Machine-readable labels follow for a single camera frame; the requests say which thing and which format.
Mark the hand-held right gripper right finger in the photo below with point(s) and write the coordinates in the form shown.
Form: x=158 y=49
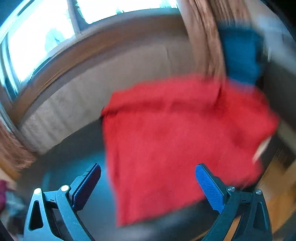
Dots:
x=208 y=187

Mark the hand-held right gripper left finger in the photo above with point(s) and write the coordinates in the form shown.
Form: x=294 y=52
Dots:
x=86 y=185

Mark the red knit sweater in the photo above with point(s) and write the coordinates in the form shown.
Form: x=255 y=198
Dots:
x=173 y=139

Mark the maroon cloth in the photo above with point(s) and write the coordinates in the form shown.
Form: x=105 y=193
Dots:
x=1 y=194

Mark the wooden window sill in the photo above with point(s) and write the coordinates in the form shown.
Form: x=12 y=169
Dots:
x=92 y=44

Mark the window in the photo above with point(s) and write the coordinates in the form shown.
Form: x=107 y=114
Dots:
x=34 y=46

